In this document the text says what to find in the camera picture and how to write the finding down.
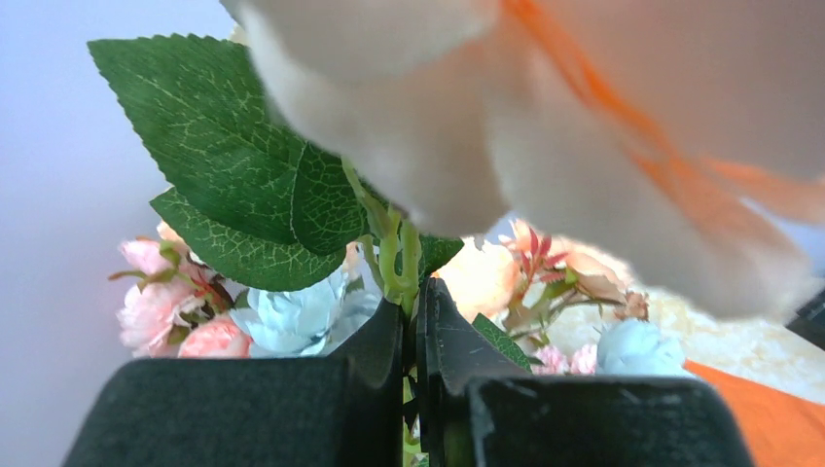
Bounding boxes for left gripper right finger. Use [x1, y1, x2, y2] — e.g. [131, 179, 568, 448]
[416, 278, 753, 466]

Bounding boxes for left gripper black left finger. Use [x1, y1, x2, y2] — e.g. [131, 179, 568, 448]
[65, 302, 402, 467]

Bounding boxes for blue flower stem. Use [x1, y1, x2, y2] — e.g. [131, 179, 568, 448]
[230, 268, 380, 358]

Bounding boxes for peach flower stem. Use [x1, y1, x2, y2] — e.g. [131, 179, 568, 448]
[87, 0, 825, 467]
[433, 219, 651, 342]

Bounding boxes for orange wrapping paper sheet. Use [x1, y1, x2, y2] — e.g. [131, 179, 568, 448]
[685, 361, 824, 467]

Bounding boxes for orange paper flower bouquet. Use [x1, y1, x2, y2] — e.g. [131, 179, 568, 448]
[531, 318, 693, 377]

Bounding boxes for pink and white flower stems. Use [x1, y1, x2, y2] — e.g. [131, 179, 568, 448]
[108, 221, 252, 359]

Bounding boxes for black white chessboard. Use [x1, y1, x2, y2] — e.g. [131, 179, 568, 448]
[785, 289, 825, 350]

